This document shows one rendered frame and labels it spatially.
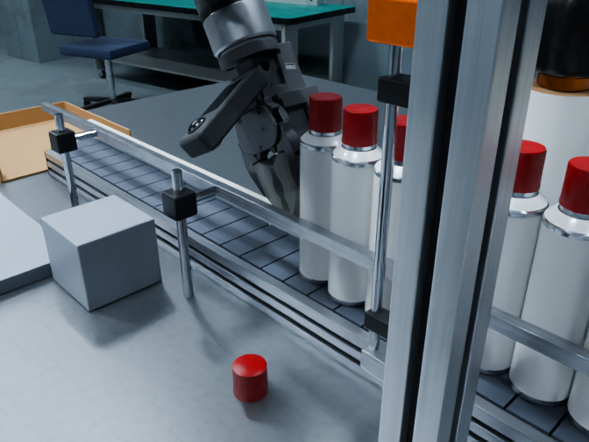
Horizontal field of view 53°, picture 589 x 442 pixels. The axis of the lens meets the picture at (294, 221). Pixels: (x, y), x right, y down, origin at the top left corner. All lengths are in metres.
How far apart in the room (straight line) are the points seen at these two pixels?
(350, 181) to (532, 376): 0.23
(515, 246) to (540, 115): 0.27
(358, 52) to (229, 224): 4.08
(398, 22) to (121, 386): 0.43
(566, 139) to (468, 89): 0.45
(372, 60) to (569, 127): 4.05
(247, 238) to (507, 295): 0.36
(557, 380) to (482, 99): 0.30
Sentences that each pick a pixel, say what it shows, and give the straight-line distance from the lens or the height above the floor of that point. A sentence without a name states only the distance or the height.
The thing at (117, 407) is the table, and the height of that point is 0.83.
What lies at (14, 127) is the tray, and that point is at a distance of 1.46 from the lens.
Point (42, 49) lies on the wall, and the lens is 6.63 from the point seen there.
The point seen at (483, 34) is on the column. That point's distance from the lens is 0.29.
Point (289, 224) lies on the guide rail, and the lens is 0.61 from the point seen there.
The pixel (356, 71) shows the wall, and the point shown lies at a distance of 4.84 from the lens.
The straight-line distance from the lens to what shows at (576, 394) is 0.53.
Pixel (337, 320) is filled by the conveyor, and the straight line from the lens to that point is 0.60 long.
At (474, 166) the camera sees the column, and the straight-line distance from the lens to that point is 0.30.
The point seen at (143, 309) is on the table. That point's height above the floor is 0.83.
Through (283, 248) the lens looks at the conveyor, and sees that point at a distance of 0.72.
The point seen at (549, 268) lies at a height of 1.01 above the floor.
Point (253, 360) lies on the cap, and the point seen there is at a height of 0.86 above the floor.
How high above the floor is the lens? 1.23
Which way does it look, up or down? 27 degrees down
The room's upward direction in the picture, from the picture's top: straight up
